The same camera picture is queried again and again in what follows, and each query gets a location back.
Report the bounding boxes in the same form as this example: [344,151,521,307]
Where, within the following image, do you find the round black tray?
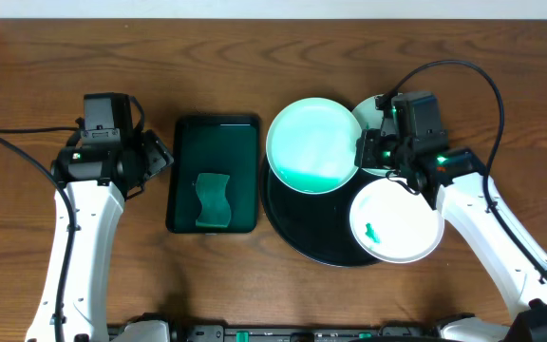
[259,160,386,268]

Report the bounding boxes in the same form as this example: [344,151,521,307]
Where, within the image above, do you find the green sponge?
[196,173,232,228]

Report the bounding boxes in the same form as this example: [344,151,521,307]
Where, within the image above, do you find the white plate with green stain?
[349,178,444,264]

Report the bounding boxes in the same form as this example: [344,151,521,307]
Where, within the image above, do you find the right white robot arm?
[349,129,547,341]

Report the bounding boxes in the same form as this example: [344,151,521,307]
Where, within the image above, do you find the light green plate top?
[351,96,397,177]

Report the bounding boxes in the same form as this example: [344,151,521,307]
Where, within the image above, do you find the rectangular dark green tray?
[165,115,260,234]

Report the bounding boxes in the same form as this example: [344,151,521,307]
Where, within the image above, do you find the light green plate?
[351,96,397,177]
[266,98,362,195]

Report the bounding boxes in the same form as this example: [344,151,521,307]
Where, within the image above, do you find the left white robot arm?
[26,129,173,341]

